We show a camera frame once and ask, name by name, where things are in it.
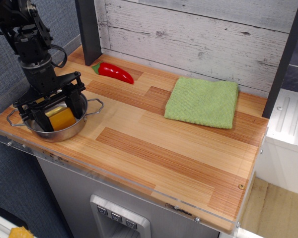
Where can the red toy chili pepper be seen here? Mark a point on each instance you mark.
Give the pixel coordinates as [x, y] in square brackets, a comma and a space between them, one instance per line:
[112, 71]

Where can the yellow black object bottom left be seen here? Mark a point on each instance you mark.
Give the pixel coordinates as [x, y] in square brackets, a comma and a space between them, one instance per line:
[20, 232]

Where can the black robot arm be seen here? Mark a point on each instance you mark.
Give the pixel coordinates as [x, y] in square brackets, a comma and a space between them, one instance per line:
[30, 39]

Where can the white toy sink unit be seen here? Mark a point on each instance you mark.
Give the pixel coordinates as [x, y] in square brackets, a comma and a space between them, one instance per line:
[278, 160]

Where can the silver cabinet with dispenser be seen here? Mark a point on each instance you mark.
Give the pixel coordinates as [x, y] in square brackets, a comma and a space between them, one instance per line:
[114, 205]

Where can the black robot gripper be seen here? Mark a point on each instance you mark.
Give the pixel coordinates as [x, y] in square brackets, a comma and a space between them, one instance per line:
[47, 89]

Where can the clear acrylic table guard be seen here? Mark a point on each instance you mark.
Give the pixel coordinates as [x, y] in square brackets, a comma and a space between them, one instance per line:
[89, 171]

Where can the dark grey left post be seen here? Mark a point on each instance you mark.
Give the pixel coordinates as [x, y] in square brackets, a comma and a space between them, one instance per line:
[88, 27]

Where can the yellow cube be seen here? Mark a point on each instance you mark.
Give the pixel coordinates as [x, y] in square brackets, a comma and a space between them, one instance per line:
[61, 118]

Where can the stainless steel pot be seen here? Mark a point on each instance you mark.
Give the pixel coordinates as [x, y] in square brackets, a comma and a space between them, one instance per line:
[61, 135]

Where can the dark grey right post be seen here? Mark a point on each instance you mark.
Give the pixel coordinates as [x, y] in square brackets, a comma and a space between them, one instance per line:
[282, 68]

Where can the green towel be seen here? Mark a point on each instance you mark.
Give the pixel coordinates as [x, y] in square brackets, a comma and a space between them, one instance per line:
[203, 102]

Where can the dark grey post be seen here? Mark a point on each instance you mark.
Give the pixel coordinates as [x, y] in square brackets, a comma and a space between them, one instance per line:
[282, 68]
[88, 27]

